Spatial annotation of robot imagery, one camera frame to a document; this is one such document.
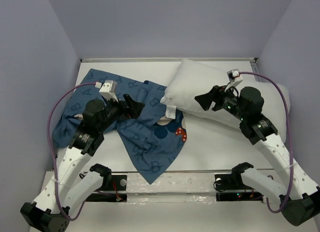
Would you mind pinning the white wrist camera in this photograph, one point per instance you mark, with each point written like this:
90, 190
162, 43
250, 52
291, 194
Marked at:
108, 90
235, 78

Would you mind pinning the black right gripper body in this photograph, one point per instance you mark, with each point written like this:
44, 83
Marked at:
227, 102

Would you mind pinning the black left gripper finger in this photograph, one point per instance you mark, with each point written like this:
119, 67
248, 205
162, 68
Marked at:
133, 105
129, 114

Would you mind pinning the white pillow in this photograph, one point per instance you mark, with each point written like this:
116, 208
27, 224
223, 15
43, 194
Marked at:
193, 78

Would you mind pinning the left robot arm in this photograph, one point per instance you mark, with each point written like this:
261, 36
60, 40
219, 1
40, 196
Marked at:
52, 209

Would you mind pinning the blue letter-print pillowcase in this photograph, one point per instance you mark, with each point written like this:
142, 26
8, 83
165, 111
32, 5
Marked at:
152, 141

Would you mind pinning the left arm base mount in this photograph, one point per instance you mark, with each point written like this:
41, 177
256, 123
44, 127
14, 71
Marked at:
113, 191

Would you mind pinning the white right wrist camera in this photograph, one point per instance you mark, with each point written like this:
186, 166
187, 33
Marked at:
235, 78

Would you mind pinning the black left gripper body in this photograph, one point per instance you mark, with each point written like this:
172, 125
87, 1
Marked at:
114, 111

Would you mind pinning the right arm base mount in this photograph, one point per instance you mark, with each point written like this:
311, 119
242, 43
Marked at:
229, 191

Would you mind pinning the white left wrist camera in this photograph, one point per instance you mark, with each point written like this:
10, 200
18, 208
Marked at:
108, 90

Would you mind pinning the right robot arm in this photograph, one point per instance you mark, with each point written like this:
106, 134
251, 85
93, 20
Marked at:
298, 196

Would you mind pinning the aluminium back table rail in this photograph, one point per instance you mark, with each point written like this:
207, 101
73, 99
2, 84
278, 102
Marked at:
164, 59

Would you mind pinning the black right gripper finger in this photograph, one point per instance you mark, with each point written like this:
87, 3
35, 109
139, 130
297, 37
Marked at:
205, 100
216, 108

